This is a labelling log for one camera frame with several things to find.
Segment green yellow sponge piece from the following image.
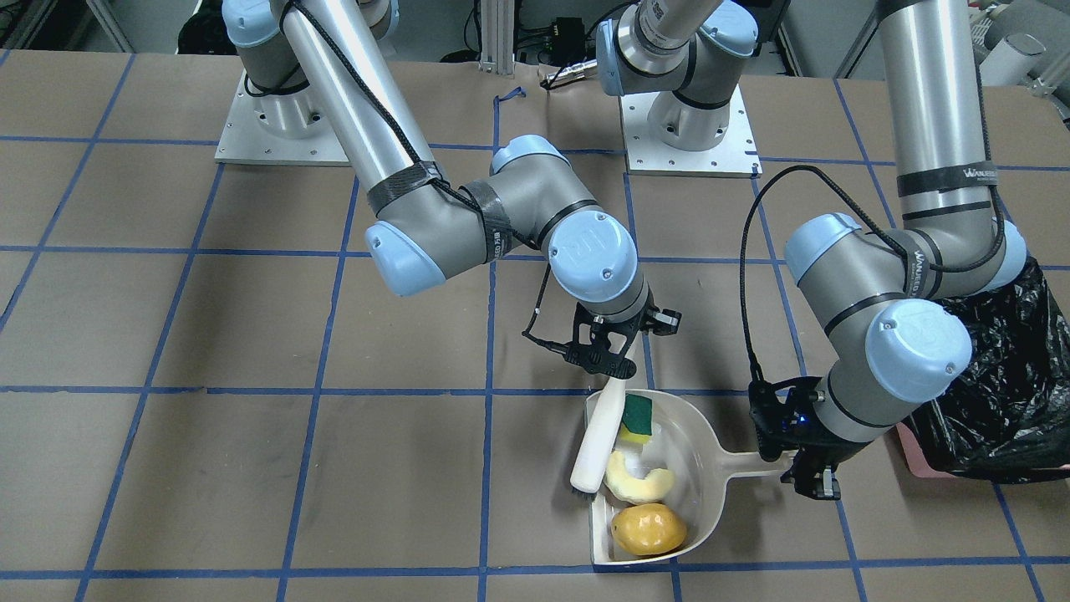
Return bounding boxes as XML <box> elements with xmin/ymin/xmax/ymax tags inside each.
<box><xmin>618</xmin><ymin>393</ymin><xmax>653</xmax><ymax>446</ymax></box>

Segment pale apple slice toy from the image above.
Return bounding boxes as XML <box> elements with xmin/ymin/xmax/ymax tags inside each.
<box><xmin>603</xmin><ymin>449</ymin><xmax>676</xmax><ymax>504</ymax></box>

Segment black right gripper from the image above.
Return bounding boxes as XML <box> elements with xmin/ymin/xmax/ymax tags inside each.
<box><xmin>564</xmin><ymin>304</ymin><xmax>683</xmax><ymax>380</ymax></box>

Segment yellow toy potato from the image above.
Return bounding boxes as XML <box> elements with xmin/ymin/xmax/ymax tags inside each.
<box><xmin>610</xmin><ymin>503</ymin><xmax>688</xmax><ymax>557</ymax></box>

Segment bin with black bag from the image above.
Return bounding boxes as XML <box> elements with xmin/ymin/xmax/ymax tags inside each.
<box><xmin>902</xmin><ymin>257</ymin><xmax>1069</xmax><ymax>484</ymax></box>

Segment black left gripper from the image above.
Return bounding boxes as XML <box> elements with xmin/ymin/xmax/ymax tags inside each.
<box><xmin>748</xmin><ymin>376</ymin><xmax>868</xmax><ymax>501</ymax></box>

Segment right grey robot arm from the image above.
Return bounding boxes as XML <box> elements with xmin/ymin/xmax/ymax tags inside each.
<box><xmin>221</xmin><ymin>1</ymin><xmax>681</xmax><ymax>380</ymax></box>

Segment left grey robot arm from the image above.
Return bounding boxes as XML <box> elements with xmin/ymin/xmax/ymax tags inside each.
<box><xmin>742</xmin><ymin>1</ymin><xmax>1027</xmax><ymax>500</ymax></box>

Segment aluminium frame post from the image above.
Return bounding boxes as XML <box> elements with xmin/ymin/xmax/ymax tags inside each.
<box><xmin>477</xmin><ymin>0</ymin><xmax>518</xmax><ymax>79</ymax></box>

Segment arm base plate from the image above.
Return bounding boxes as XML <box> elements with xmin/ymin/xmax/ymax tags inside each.
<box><xmin>620</xmin><ymin>84</ymin><xmax>763</xmax><ymax>177</ymax></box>
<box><xmin>215</xmin><ymin>71</ymin><xmax>372</xmax><ymax>174</ymax></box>

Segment beige plastic dustpan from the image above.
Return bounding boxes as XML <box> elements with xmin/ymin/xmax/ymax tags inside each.
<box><xmin>589</xmin><ymin>389</ymin><xmax>794</xmax><ymax>567</ymax></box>

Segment white hand brush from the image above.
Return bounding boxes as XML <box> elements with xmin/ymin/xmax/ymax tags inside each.
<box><xmin>569</xmin><ymin>379</ymin><xmax>626</xmax><ymax>497</ymax></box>

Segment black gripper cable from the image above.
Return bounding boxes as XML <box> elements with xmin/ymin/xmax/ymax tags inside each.
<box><xmin>740</xmin><ymin>166</ymin><xmax>1008</xmax><ymax>385</ymax></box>

